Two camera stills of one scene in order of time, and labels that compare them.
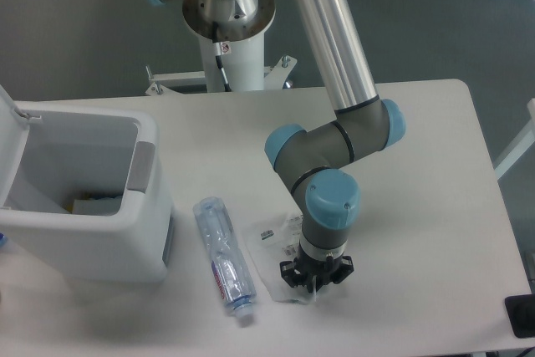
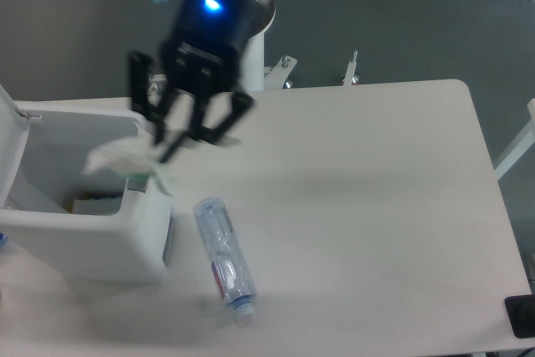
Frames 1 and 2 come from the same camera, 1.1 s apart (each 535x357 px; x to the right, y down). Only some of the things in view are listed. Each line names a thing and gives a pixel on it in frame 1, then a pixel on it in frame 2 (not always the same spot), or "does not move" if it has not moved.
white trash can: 84,196 does not move
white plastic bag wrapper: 276,238 → 140,157
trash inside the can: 99,206 does not move
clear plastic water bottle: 226,256 does not move
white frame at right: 526,140 does not move
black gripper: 316,273 → 204,40
